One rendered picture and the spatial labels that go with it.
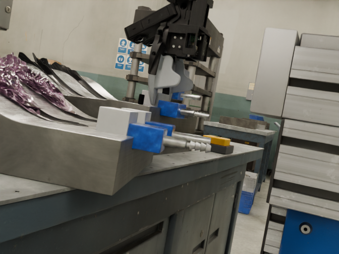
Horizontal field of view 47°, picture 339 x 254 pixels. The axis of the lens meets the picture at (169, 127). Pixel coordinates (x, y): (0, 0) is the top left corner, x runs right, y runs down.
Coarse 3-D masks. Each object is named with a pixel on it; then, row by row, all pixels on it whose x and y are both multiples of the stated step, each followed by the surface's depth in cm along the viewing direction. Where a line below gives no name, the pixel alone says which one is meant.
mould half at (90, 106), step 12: (36, 72) 80; (60, 72) 91; (72, 84) 88; (96, 84) 100; (72, 96) 74; (108, 96) 98; (84, 108) 72; (96, 108) 71; (120, 108) 69; (132, 108) 69; (144, 108) 68; (156, 108) 70; (156, 120) 71; (168, 120) 76; (180, 120) 81; (192, 120) 88; (180, 132) 83; (192, 132) 90
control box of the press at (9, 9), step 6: (0, 0) 139; (6, 0) 141; (12, 0) 144; (0, 6) 140; (6, 6) 142; (0, 12) 140; (6, 12) 142; (0, 18) 140; (6, 18) 143; (0, 24) 141; (6, 24) 143; (6, 30) 146
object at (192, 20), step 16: (176, 0) 72; (192, 0) 70; (208, 0) 70; (176, 16) 71; (192, 16) 70; (160, 32) 71; (176, 32) 69; (192, 32) 68; (176, 48) 70; (192, 48) 68
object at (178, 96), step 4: (160, 92) 103; (180, 92) 103; (184, 92) 105; (172, 96) 102; (176, 96) 102; (180, 96) 103; (184, 96) 103; (188, 96) 102; (192, 96) 102; (196, 96) 102; (200, 96) 101; (180, 100) 105
